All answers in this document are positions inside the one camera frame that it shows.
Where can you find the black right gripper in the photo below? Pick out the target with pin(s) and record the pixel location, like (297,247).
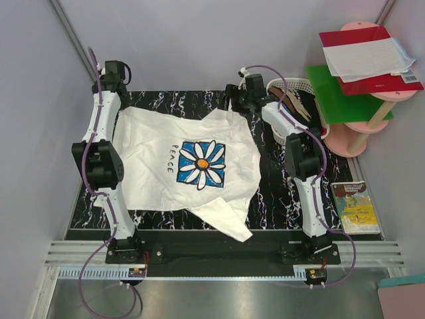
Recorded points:
(232,92)

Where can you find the white daisy print t-shirt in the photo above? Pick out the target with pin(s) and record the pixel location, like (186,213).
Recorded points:
(210,167)

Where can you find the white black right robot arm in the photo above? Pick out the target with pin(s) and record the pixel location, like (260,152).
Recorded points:
(305,155)

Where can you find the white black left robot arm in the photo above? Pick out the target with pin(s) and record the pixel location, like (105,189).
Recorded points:
(98,162)

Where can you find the white perforated plastic basket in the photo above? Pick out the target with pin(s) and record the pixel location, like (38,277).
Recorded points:
(302,103)

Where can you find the black printed t-shirt in basket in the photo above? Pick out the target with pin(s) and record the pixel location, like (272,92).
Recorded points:
(283,121)

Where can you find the green plastic sheet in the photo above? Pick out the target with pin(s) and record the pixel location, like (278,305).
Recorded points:
(336,107)

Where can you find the pink two-tier stand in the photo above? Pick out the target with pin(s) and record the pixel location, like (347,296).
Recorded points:
(350,139)

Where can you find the white mesh cloth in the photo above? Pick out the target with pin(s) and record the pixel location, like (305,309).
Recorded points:
(359,61)

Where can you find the yellow illustrated paperback book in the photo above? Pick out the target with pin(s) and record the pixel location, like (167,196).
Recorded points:
(355,208)

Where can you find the red plastic folder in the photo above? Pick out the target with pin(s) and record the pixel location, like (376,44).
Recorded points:
(403,81)

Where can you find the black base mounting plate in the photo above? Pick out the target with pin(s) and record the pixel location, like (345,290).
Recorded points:
(286,252)

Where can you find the teal cloth edge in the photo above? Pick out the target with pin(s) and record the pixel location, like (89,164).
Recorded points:
(402,280)

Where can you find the pink board corner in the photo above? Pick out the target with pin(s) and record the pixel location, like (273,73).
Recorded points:
(402,302)

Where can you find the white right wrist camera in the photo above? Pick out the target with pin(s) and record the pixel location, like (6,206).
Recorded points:
(243,71)

